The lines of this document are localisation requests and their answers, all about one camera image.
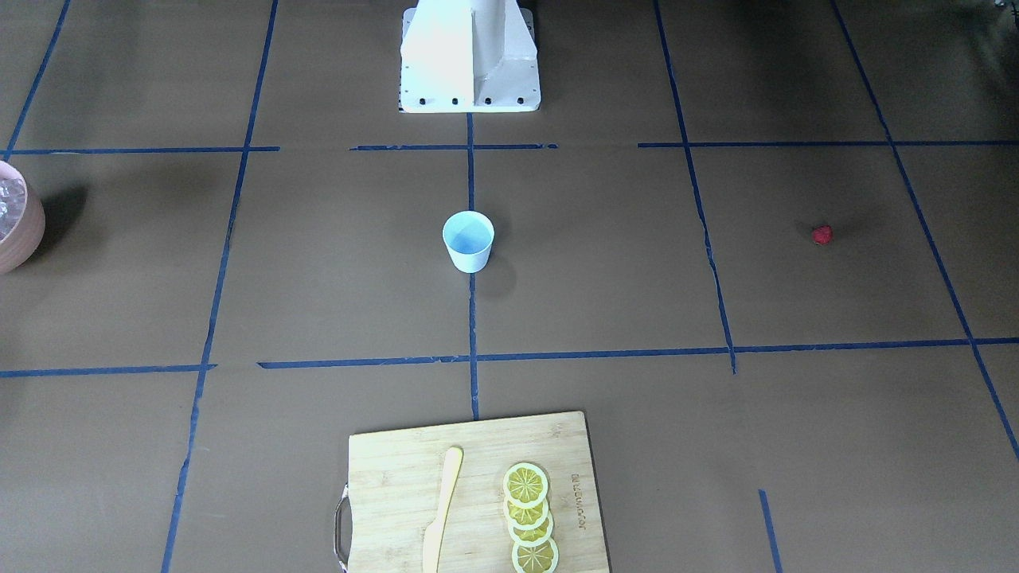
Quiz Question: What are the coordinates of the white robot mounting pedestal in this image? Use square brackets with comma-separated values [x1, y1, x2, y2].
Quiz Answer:
[398, 1, 542, 114]

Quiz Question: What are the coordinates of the yellow plastic knife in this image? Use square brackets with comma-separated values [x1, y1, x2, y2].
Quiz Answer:
[421, 446, 463, 572]

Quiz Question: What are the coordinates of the pile of ice cubes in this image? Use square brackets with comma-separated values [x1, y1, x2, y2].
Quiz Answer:
[0, 178, 28, 240]

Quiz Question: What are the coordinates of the pink bowl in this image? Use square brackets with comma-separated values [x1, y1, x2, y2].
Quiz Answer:
[1, 161, 46, 275]

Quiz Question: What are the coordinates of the light blue cup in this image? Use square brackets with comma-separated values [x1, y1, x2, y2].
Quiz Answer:
[443, 210, 495, 275]

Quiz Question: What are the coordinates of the bottom lemon slice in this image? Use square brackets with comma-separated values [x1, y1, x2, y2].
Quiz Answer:
[512, 538, 560, 573]

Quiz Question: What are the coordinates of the bamboo cutting board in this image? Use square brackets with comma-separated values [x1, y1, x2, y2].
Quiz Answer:
[334, 411, 611, 572]

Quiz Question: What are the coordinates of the top lemon slice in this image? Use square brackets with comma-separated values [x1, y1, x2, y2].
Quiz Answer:
[502, 462, 550, 510]

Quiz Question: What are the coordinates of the lemon slice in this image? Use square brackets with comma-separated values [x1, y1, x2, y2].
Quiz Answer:
[512, 538, 560, 573]
[503, 498, 550, 531]
[502, 462, 550, 510]
[507, 513, 556, 548]

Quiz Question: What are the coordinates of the red strawberry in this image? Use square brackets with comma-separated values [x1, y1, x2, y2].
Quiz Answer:
[810, 224, 834, 244]

